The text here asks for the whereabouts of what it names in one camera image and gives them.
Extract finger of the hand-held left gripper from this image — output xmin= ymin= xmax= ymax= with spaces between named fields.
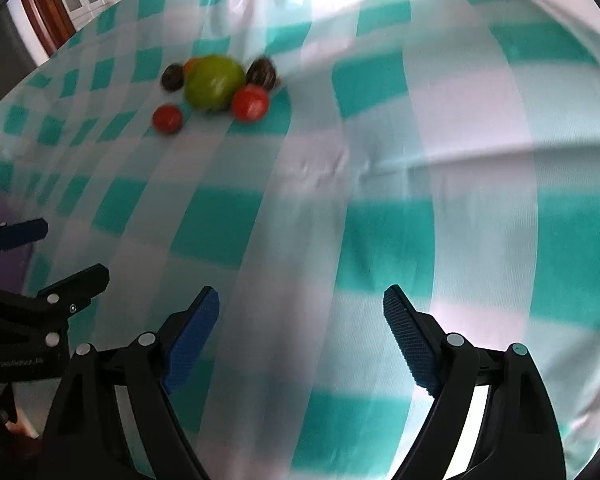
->
xmin=0 ymin=218 xmax=50 ymax=281
xmin=36 ymin=263 xmax=111 ymax=318

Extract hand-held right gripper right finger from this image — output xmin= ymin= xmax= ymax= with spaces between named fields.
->
xmin=383 ymin=284 xmax=567 ymax=480

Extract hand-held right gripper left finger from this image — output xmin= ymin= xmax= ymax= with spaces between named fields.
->
xmin=42 ymin=285 xmax=221 ymax=480

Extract grey cabinet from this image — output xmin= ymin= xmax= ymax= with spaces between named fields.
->
xmin=0 ymin=2 xmax=38 ymax=108

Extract teal white checkered tablecloth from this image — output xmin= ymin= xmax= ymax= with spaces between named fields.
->
xmin=0 ymin=0 xmax=600 ymax=480

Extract small red tomato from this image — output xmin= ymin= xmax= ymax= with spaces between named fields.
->
xmin=152 ymin=103 xmax=184 ymax=135

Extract small dark round fruit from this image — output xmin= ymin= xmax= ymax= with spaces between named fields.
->
xmin=160 ymin=62 xmax=186 ymax=93

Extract brown wooden door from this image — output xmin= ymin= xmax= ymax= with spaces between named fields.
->
xmin=17 ymin=0 xmax=76 ymax=56

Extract large green tomato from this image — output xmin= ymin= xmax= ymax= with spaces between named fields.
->
xmin=183 ymin=54 xmax=247 ymax=113

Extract large red tomato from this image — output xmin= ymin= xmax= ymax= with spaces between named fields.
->
xmin=230 ymin=84 xmax=271 ymax=122

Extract large dark round fruit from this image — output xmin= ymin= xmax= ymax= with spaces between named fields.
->
xmin=245 ymin=56 xmax=282 ymax=89

